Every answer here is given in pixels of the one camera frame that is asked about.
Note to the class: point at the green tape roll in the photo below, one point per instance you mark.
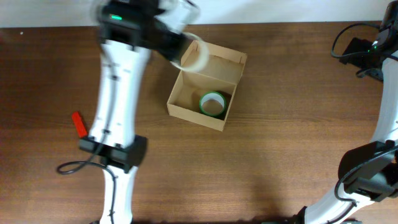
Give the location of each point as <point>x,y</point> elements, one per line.
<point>212,104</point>

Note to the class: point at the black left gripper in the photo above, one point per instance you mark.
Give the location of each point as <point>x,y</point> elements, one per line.
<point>176,52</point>

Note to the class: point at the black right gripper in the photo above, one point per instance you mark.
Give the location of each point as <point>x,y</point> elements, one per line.
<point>354,53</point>

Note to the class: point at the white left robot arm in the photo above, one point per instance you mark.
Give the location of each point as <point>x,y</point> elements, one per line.
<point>129,31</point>

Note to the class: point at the red utility knife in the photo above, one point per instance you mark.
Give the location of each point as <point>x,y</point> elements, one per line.
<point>79,124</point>

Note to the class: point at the brown cardboard box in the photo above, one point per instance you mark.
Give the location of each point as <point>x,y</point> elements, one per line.
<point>221,74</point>

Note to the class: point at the beige masking tape roll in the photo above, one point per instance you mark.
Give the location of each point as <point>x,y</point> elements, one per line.
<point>202,59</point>

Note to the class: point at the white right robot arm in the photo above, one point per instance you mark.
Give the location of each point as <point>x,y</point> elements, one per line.
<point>366,174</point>

